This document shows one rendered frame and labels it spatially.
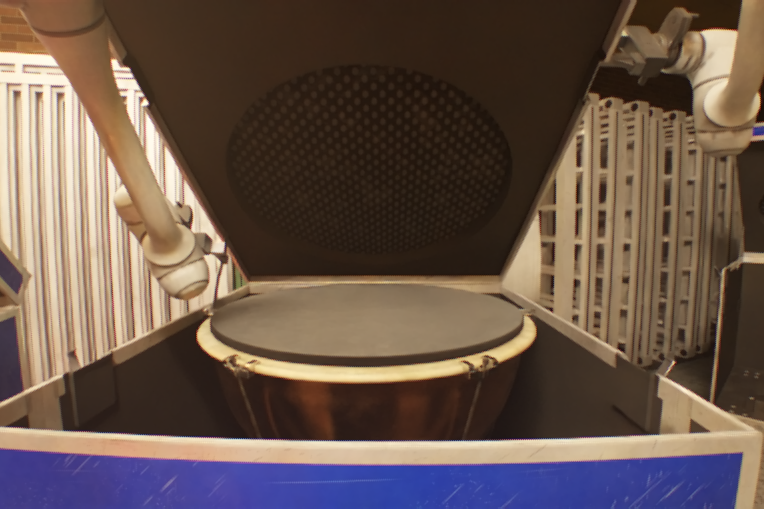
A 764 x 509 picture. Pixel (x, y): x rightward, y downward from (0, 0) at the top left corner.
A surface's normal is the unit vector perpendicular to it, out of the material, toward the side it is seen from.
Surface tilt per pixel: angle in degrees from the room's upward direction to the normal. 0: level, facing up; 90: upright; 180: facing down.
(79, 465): 90
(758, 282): 90
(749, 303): 90
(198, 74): 142
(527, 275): 90
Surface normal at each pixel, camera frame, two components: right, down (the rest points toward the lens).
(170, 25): 0.00, 0.84
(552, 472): -0.01, 0.09
